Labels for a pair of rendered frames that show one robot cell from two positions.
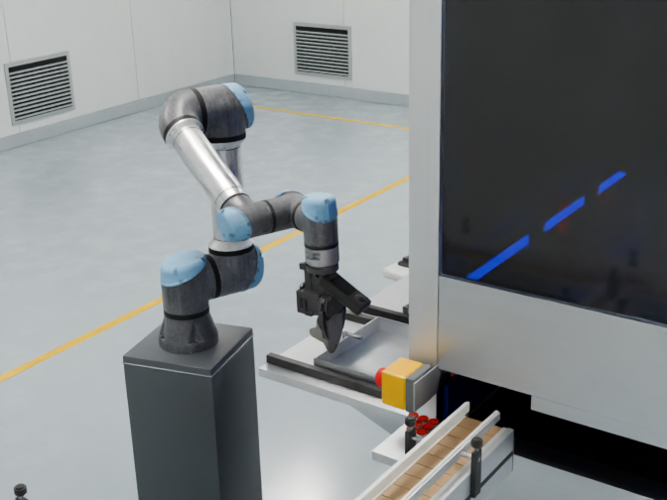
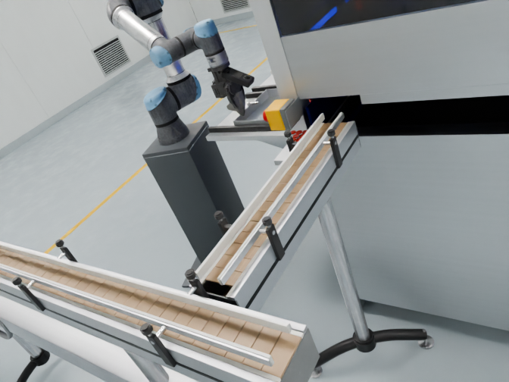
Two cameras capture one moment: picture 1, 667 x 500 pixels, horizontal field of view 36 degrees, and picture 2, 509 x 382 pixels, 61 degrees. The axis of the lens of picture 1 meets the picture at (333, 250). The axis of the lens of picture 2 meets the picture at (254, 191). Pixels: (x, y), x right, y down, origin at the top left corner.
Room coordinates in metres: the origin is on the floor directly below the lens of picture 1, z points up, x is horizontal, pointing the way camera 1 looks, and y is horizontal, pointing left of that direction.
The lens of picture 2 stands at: (0.52, -0.13, 1.52)
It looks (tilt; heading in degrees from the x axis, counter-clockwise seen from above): 31 degrees down; 8
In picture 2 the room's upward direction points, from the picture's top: 22 degrees counter-clockwise
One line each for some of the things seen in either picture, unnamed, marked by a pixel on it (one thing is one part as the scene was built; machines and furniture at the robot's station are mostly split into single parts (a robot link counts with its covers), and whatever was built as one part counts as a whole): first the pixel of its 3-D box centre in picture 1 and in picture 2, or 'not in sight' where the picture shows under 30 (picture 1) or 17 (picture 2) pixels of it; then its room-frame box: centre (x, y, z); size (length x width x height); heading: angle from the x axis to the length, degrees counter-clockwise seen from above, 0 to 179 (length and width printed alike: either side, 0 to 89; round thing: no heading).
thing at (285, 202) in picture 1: (289, 211); (192, 40); (2.16, 0.10, 1.21); 0.11 x 0.11 x 0.08; 32
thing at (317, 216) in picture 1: (319, 219); (208, 37); (2.09, 0.03, 1.22); 0.09 x 0.08 x 0.11; 32
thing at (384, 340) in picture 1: (410, 361); (288, 106); (2.03, -0.16, 0.90); 0.34 x 0.26 x 0.04; 54
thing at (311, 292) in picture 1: (321, 288); (224, 79); (2.09, 0.03, 1.06); 0.09 x 0.08 x 0.12; 55
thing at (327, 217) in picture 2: not in sight; (345, 276); (1.55, -0.17, 0.46); 0.09 x 0.09 x 0.77; 55
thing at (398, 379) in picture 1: (406, 384); (282, 114); (1.75, -0.13, 1.00); 0.08 x 0.07 x 0.07; 55
